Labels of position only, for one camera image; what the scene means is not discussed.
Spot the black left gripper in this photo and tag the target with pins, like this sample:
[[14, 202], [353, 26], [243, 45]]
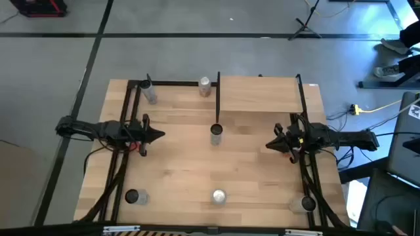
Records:
[[138, 132]]

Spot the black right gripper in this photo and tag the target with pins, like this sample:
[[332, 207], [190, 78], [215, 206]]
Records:
[[295, 141]]

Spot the white blue tall beverage can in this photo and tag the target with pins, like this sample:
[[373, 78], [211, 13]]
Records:
[[132, 196], [149, 95]]

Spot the tall silver beverage can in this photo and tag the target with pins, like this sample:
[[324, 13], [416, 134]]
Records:
[[308, 203], [216, 129]]

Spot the white pink beverage can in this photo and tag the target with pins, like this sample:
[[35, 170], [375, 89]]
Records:
[[204, 85], [218, 196]]

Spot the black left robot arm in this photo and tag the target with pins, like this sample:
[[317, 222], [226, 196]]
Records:
[[85, 129]]

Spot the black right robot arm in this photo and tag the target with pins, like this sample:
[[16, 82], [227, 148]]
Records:
[[348, 137]]

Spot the white table label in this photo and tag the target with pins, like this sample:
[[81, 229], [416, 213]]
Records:
[[313, 85]]

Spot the yellow power plug block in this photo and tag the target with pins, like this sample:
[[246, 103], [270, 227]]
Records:
[[355, 109]]

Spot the black yellow hazard tape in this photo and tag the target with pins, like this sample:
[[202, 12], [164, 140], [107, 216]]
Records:
[[147, 233]]

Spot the black desk foot bar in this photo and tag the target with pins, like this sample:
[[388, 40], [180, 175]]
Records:
[[377, 84]]

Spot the black tripod stand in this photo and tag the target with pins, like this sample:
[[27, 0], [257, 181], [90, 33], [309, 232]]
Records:
[[305, 27]]

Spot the dark grey side table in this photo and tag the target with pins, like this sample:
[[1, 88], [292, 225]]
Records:
[[387, 203]]

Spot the person's shoe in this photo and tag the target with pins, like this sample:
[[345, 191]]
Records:
[[393, 46], [387, 70]]

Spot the person's leg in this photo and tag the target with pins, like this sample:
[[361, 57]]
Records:
[[410, 65], [411, 34]]

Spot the black red crate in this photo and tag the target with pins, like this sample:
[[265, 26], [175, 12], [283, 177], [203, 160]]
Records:
[[36, 8]]

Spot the black metal table frame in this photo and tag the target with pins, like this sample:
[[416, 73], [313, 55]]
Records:
[[122, 108]]

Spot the silver frame bracket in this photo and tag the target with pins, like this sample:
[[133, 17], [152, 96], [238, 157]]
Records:
[[121, 228], [303, 232]]

